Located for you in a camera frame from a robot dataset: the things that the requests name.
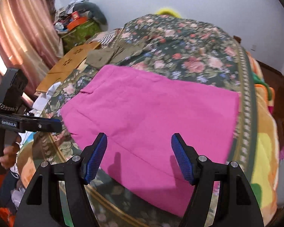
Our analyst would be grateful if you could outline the pink pants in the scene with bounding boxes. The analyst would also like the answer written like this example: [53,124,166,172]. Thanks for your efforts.
[60,65,240,216]

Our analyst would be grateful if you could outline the person's left hand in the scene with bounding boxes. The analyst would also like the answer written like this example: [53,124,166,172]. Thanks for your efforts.
[0,141,20,169]

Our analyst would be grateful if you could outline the orange yellow fleece blanket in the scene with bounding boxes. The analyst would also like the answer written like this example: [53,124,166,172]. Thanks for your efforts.
[247,52,280,225]

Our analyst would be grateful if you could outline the brown cardboard box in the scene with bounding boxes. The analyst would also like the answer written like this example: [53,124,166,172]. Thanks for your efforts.
[36,42,100,93]

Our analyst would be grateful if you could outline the pink striped curtain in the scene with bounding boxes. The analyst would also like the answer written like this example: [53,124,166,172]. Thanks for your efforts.
[0,0,63,96]

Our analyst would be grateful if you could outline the olive folded garment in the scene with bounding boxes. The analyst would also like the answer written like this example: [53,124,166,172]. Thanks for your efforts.
[85,40,147,70]

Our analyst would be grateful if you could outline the green bag with clutter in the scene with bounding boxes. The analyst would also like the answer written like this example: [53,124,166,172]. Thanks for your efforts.
[54,15,102,54]

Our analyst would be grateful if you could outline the grey stuffed toy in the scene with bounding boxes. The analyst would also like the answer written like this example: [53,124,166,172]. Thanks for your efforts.
[73,2,107,25]

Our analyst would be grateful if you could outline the dark green floral bedspread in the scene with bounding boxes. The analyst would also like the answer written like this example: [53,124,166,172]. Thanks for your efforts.
[31,13,259,227]

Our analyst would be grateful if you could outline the yellow pillow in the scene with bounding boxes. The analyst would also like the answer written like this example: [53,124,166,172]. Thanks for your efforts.
[156,7,181,18]

